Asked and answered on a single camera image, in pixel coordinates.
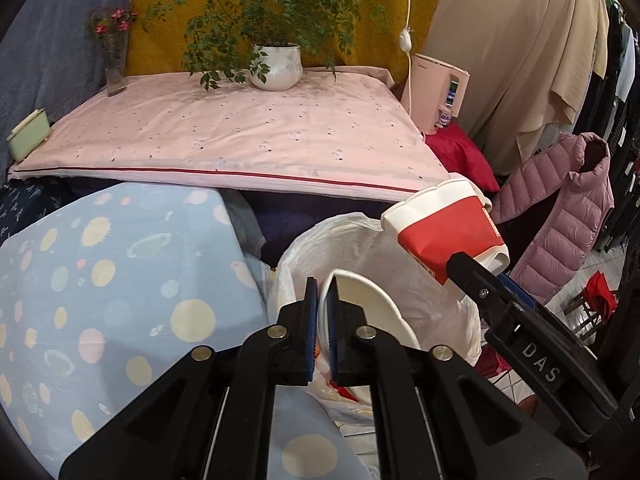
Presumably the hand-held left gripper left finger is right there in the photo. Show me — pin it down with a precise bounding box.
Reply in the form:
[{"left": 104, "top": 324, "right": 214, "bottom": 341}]
[{"left": 59, "top": 276, "right": 320, "bottom": 480}]

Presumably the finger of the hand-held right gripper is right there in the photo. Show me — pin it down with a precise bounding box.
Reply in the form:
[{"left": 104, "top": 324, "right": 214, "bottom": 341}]
[
  {"left": 446, "top": 252, "right": 531, "bottom": 331},
  {"left": 497, "top": 272, "right": 538, "bottom": 312}
]

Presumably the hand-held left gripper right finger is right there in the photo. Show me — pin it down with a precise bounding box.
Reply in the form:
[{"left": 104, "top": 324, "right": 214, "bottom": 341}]
[{"left": 329, "top": 280, "right": 586, "bottom": 480}]

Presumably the white paper bowl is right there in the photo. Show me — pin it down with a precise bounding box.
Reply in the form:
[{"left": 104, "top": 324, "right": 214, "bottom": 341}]
[{"left": 319, "top": 268, "right": 421, "bottom": 396}]

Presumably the red white paper cup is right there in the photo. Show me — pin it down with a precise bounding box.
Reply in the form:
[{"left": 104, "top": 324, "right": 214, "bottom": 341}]
[{"left": 381, "top": 172, "right": 510, "bottom": 286}]

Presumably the white plastic bag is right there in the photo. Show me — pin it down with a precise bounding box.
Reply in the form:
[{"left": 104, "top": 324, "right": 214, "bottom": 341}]
[{"left": 267, "top": 212, "right": 483, "bottom": 426}]

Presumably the red stool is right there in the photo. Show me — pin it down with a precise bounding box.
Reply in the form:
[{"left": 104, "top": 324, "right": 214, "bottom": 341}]
[{"left": 565, "top": 270, "right": 623, "bottom": 331}]

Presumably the pink puffer jacket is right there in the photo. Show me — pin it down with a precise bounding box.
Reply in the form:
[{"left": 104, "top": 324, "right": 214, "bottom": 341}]
[{"left": 490, "top": 132, "right": 616, "bottom": 306}]

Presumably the dark plain cloth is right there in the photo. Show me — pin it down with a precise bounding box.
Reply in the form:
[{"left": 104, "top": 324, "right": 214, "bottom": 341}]
[{"left": 235, "top": 190, "right": 401, "bottom": 268}]

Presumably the red cushion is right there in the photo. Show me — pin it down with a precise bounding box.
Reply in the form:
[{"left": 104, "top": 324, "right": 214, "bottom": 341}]
[{"left": 424, "top": 122, "right": 501, "bottom": 193}]

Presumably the pink appliance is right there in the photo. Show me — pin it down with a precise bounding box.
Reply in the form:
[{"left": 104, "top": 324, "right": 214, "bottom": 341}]
[{"left": 407, "top": 53, "right": 471, "bottom": 133}]

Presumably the light blue dotted tablecloth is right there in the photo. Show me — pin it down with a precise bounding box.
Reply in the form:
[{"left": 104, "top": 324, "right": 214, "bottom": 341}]
[{"left": 0, "top": 182, "right": 373, "bottom": 480}]

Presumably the pink cloth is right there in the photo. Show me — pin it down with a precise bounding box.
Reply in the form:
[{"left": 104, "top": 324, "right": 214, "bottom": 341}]
[{"left": 7, "top": 66, "right": 453, "bottom": 203}]

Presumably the row of hanging clothes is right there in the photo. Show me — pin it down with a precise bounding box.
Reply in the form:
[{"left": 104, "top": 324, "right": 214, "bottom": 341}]
[{"left": 575, "top": 0, "right": 640, "bottom": 261}]

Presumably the green plant in white pot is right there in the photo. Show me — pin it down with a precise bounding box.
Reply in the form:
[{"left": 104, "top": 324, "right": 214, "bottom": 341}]
[{"left": 142, "top": 0, "right": 393, "bottom": 92}]

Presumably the navy printed cloth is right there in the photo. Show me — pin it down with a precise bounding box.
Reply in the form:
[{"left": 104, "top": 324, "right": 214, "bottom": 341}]
[{"left": 0, "top": 180, "right": 66, "bottom": 251}]

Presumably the glass vase with flowers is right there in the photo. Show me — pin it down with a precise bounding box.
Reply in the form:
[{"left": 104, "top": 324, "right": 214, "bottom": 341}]
[{"left": 87, "top": 6, "right": 138, "bottom": 97}]

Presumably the pale green box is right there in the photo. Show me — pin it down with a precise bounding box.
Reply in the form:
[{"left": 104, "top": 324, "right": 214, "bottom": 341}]
[{"left": 6, "top": 108, "right": 52, "bottom": 161}]

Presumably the grey blue cloth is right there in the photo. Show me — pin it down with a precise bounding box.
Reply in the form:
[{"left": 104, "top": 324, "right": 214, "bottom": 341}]
[{"left": 0, "top": 0, "right": 133, "bottom": 151}]

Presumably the white cord with switch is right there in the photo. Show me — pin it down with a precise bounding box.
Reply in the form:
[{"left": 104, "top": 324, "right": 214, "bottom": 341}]
[{"left": 398, "top": 0, "right": 416, "bottom": 111}]

